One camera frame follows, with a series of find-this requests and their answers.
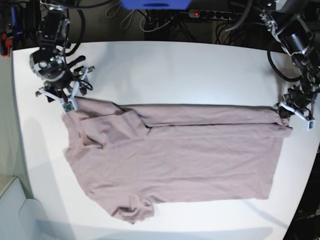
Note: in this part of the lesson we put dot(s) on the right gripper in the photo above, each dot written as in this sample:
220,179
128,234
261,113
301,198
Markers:
67,86

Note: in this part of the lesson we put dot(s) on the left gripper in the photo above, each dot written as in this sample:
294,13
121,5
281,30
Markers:
297,102

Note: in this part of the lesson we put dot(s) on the mauve t-shirt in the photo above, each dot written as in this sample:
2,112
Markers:
129,158

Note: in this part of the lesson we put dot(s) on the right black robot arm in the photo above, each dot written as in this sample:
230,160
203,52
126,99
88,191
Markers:
49,62

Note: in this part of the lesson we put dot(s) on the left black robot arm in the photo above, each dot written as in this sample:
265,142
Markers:
290,31

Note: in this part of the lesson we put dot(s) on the red and black clamp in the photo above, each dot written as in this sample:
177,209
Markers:
6,43

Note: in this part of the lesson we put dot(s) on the blue plastic box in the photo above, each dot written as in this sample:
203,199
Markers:
155,4

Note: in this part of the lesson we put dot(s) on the black power strip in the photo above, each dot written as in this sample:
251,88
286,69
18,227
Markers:
214,15

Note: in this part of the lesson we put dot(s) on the grey rounded bin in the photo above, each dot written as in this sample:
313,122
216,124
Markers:
21,218

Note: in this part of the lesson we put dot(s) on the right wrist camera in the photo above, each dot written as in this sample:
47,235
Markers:
69,105

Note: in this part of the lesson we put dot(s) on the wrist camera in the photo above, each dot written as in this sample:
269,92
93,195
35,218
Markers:
69,105
308,124

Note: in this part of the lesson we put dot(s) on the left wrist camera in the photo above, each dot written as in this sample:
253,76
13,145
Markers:
308,124

